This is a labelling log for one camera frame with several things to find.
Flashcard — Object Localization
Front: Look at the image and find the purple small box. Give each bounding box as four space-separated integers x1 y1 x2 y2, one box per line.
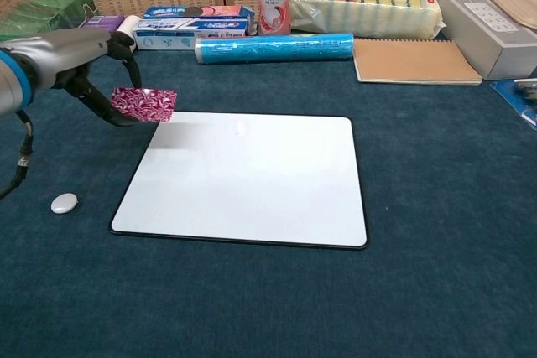
81 14 126 33

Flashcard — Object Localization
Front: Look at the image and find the white oval pebble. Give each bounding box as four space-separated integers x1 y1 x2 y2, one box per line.
50 192 79 215

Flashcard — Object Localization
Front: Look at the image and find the green tea box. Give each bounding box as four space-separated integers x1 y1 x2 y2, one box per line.
0 0 98 44

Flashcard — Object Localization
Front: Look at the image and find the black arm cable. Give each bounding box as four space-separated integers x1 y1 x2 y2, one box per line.
0 108 34 200

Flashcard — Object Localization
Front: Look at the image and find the white rectangular board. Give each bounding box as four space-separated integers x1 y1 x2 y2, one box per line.
109 111 369 251

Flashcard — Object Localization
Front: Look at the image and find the blue white toothpaste box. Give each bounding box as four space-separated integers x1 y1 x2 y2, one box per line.
133 18 252 51

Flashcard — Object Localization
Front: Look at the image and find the blue blister package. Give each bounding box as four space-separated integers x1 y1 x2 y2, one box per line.
489 78 537 131

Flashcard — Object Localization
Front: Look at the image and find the grey rectangular box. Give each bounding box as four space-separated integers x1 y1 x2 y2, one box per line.
435 0 537 81

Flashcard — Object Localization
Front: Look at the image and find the white paper roll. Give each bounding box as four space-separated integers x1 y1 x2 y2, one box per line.
115 14 141 52

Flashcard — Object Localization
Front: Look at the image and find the blue pink cookie box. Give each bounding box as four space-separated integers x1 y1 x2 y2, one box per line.
142 4 257 35

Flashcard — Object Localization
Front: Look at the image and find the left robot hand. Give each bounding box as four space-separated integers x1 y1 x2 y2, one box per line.
0 28 143 127

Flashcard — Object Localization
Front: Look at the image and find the beige woven fan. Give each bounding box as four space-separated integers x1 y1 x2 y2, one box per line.
484 0 537 29

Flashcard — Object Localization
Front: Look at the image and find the yellow sponge multipack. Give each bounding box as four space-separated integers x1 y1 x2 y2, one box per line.
289 0 446 41

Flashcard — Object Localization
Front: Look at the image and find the blue plastic wrapped roll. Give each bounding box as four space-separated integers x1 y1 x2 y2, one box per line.
194 32 356 65

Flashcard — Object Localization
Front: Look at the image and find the brown spiral notebook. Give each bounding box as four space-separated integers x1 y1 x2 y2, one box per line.
352 37 483 86

